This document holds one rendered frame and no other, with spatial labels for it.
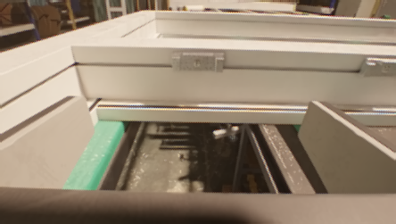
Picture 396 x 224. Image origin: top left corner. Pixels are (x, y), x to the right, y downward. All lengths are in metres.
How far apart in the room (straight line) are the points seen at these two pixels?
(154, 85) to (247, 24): 0.46
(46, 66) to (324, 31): 0.67
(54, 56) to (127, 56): 0.06
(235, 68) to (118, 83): 0.12
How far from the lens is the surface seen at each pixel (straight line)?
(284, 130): 0.26
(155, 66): 0.20
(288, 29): 0.66
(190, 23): 0.61
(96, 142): 0.19
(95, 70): 0.22
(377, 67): 0.26
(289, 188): 0.54
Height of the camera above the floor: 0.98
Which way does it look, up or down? 31 degrees down
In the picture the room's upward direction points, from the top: 2 degrees clockwise
